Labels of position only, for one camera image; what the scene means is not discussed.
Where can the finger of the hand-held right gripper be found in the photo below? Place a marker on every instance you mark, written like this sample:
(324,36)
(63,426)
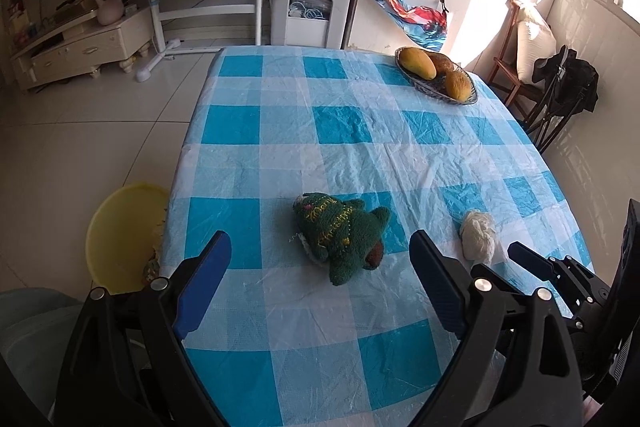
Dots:
(530,262)
(632,247)

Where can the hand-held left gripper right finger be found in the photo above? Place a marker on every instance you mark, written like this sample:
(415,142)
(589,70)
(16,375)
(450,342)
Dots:
(440,287)

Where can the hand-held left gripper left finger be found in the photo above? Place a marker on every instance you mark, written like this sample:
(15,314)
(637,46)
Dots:
(205,287)

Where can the white plastic bag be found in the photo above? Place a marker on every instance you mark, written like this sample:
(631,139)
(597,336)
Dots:
(477,237)

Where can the yellow plastic basin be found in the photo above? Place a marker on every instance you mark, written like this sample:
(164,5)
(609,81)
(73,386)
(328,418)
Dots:
(120,232)

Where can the green plush toy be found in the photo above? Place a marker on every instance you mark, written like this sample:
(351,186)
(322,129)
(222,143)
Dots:
(340,232)

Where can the black folding chair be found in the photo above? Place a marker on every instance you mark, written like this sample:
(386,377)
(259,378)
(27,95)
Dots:
(575,82)

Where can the pale blue cloth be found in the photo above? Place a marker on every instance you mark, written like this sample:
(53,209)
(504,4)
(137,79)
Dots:
(30,332)

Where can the speckled yellow mango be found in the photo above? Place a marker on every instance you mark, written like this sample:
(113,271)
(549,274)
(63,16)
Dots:
(457,85)

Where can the wooden chair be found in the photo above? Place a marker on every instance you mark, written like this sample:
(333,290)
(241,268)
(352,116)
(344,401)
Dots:
(505,72)

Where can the blue checked tablecloth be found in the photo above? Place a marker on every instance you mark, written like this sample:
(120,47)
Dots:
(325,132)

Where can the wicker fruit basket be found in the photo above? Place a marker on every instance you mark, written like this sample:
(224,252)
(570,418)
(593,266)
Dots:
(425,87)

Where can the brown round fruit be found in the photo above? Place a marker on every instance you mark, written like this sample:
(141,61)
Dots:
(442,63)

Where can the white pillow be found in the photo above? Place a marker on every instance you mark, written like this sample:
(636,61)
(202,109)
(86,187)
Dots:
(535,42)

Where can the cream television cabinet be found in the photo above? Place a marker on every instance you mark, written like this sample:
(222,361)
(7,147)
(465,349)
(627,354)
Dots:
(75,47)

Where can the pink kettlebell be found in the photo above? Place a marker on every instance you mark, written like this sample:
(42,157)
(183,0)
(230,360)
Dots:
(109,9)

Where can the brown tray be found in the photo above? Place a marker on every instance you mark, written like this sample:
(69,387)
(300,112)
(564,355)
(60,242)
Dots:
(75,9)

